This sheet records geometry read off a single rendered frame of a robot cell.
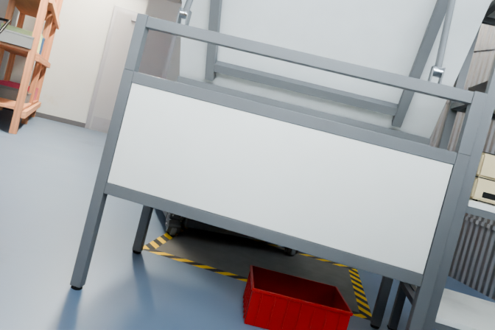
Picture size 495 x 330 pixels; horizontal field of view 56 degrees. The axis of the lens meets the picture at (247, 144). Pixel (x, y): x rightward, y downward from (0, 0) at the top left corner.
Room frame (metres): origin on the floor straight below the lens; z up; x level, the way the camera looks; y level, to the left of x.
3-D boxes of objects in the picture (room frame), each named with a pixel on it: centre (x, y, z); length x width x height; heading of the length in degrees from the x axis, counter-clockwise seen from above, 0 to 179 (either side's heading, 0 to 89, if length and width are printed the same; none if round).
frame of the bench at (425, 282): (1.83, -0.14, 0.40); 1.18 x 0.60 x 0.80; 82
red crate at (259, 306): (1.85, -0.34, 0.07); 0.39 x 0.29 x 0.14; 92
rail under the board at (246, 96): (2.14, -0.19, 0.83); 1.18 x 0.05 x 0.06; 82
